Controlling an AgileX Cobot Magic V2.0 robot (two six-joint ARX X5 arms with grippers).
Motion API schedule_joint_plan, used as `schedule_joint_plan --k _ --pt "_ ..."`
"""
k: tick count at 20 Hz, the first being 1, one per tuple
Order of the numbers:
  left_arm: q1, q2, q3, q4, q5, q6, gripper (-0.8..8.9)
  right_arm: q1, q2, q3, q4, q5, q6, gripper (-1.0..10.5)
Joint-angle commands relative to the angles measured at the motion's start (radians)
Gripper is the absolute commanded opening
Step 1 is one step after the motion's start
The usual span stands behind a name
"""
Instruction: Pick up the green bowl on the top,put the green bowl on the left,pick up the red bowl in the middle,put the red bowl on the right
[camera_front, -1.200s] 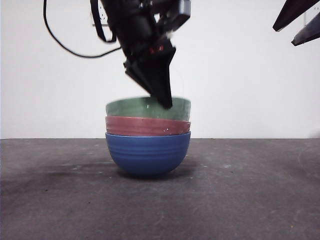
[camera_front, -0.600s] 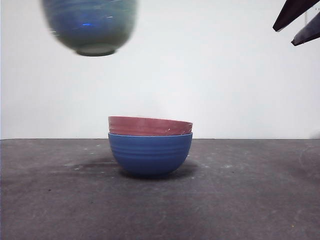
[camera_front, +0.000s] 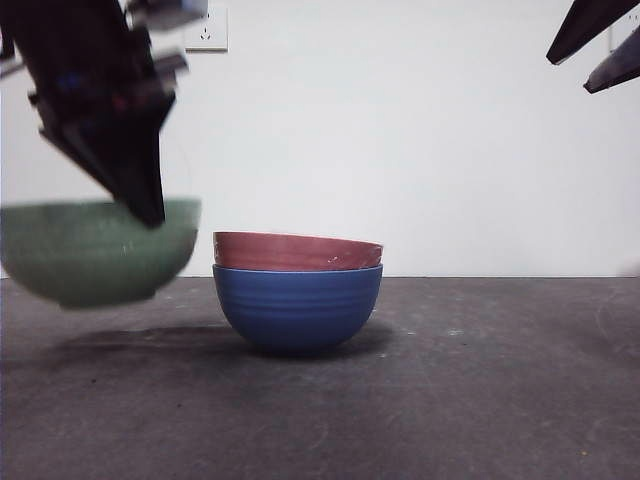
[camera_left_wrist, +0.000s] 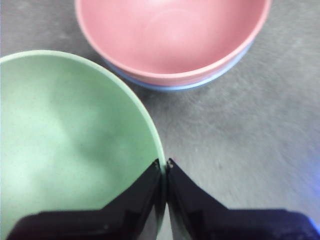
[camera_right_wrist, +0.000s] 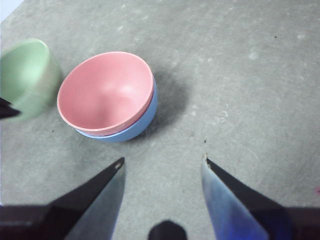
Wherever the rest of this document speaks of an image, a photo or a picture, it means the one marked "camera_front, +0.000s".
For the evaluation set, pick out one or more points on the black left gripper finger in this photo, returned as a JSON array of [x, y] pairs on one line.
[[85, 150], [145, 170]]

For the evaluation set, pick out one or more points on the white wall socket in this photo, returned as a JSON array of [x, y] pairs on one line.
[[626, 34], [212, 39]]

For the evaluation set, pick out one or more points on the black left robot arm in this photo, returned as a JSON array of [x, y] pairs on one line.
[[65, 45]]

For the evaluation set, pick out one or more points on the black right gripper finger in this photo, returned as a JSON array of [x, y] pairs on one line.
[[595, 25], [617, 67]]

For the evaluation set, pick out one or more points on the green ribbed bowl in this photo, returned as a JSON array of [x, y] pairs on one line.
[[90, 260]]

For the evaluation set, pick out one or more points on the red ribbed bowl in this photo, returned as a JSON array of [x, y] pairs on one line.
[[290, 252]]

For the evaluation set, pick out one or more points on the blue ribbed bowl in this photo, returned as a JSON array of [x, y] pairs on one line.
[[297, 310]]

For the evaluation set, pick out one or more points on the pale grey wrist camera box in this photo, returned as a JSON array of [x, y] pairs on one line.
[[167, 10]]

